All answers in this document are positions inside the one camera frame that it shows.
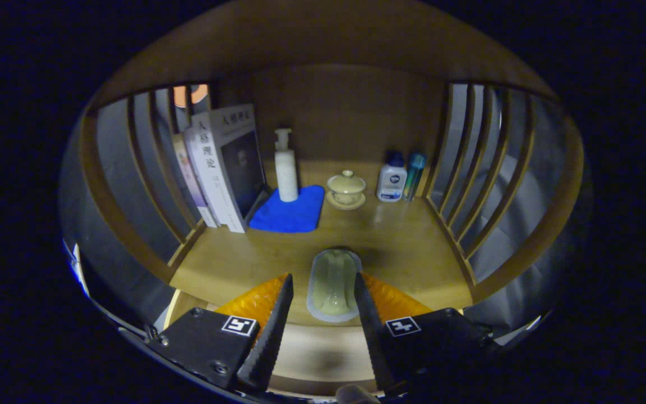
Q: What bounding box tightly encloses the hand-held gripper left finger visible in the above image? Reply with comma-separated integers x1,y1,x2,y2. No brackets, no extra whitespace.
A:
144,273,294,393

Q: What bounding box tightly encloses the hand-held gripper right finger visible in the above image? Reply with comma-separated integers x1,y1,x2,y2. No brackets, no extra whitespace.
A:
354,272,503,393

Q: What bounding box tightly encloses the pale green packaged item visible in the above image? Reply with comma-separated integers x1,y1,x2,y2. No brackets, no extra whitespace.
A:
307,249,364,324

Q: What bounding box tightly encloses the wooden countertop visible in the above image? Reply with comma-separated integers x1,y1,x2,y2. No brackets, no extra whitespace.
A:
169,160,474,327

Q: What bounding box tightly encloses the wooden cabinet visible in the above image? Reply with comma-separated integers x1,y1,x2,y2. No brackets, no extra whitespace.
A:
59,0,584,399

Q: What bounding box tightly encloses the blue cloth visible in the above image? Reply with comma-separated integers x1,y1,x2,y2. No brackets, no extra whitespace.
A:
249,185,325,233

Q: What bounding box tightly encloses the beige lidded teacup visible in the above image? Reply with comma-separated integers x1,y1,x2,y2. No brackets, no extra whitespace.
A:
326,170,367,211

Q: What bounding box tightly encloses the white bottle with blue cap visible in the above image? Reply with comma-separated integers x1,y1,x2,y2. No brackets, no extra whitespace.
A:
376,150,408,203

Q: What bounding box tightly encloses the teal bottle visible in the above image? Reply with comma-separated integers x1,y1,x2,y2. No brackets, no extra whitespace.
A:
403,151,427,201

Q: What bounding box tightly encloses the white pump bottle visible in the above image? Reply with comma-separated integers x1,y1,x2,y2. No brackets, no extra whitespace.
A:
274,128,299,203

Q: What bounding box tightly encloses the thick white book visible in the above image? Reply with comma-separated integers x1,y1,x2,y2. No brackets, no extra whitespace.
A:
191,104,267,233

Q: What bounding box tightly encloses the thin pale purple book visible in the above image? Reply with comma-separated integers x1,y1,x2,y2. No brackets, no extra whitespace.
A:
173,133,218,228

